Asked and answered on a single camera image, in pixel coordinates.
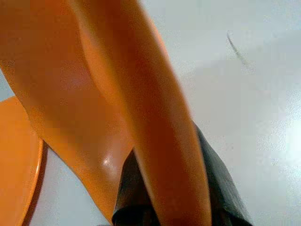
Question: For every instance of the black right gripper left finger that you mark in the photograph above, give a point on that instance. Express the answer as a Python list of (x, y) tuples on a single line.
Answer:
[(134, 195)]

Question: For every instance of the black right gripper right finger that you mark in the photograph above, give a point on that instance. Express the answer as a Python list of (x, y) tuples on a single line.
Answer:
[(221, 186)]

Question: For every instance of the orange plastic plate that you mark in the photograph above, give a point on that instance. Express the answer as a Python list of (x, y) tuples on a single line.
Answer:
[(16, 164), (113, 89)]

